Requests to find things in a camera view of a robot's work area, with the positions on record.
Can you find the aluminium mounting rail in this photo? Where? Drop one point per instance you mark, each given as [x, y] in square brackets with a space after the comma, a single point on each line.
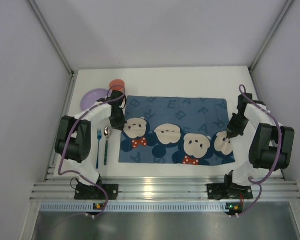
[164, 189]

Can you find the blue metal fork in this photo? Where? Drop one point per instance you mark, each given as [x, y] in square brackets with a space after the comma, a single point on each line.
[99, 137]

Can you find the right aluminium frame post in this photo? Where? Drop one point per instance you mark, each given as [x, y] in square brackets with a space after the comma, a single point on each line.
[288, 4]

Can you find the blue cartoon mouse placemat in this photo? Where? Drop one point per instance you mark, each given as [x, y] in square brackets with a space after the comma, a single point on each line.
[176, 130]

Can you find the salmon plastic cup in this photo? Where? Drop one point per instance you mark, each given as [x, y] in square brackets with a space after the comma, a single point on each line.
[117, 85]

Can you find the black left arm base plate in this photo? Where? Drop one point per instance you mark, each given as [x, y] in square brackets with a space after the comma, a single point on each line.
[85, 192]

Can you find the left aluminium frame post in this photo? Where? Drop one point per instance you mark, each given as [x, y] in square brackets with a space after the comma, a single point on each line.
[50, 35]

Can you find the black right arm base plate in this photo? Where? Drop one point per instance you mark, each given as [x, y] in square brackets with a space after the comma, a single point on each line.
[221, 191]

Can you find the purple plastic plate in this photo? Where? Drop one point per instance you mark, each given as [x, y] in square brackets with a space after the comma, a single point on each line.
[91, 97]

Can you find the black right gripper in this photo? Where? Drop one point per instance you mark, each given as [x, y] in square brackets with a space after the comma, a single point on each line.
[234, 127]

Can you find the perforated grey cable duct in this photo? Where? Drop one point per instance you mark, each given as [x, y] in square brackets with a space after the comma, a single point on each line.
[141, 207]

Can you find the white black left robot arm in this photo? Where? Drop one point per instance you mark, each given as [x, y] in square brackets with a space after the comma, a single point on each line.
[77, 135]

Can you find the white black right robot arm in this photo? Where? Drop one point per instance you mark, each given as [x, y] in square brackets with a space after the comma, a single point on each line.
[271, 147]

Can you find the green handled steel spoon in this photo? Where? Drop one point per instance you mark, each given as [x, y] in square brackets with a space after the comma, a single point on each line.
[107, 134]

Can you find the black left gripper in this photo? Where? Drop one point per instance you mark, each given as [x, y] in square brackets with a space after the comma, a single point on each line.
[118, 121]

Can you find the aluminium frame post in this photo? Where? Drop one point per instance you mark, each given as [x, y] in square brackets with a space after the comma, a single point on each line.
[50, 35]
[288, 4]

